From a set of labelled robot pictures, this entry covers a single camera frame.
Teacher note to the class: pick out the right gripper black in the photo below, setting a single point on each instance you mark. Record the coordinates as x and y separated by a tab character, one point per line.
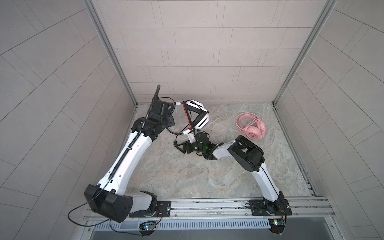
185	144

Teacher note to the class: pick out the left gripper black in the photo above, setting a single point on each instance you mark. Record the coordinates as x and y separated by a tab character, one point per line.
170	121

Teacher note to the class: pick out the pink headphones with cable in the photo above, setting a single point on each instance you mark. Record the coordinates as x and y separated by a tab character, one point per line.
251	126

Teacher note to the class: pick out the left circuit board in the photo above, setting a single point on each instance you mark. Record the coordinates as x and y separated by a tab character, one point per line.
148	226

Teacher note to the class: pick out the circuit board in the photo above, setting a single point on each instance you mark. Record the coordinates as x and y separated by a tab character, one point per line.
277	225
148	226

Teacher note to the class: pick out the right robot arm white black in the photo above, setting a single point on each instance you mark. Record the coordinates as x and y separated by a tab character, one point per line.
251	158

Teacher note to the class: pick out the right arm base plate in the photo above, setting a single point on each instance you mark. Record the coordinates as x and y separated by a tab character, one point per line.
264	207

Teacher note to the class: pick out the white black headphones with cable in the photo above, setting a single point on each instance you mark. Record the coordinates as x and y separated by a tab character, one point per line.
197	117

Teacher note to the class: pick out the right circuit board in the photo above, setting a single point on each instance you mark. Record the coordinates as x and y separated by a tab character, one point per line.
277	225

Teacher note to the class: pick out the white vent grille strip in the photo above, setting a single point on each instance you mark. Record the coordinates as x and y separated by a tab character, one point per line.
203	224

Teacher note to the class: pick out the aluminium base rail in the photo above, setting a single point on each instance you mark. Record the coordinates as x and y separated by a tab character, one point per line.
235	208

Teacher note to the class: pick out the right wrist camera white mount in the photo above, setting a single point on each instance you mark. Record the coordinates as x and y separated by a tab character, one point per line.
191	137

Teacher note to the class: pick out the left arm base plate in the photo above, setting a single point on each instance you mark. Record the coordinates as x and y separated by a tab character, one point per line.
160	209

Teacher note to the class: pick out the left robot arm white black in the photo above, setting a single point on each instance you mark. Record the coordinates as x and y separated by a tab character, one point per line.
108	198

